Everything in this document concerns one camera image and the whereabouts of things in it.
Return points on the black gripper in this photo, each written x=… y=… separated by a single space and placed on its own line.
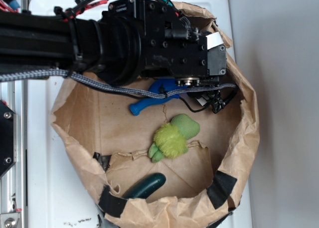
x=146 y=38

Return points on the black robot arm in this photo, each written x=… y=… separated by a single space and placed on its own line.
x=30 y=42

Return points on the green plush toy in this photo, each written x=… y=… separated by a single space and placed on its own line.
x=170 y=140

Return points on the brown paper lined basket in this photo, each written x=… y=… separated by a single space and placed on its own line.
x=166 y=167

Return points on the dark green cucumber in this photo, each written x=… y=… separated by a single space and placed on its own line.
x=146 y=186

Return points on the black corner bracket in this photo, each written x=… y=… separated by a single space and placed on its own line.
x=7 y=139

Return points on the aluminium frame rail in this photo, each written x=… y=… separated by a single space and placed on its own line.
x=13 y=166

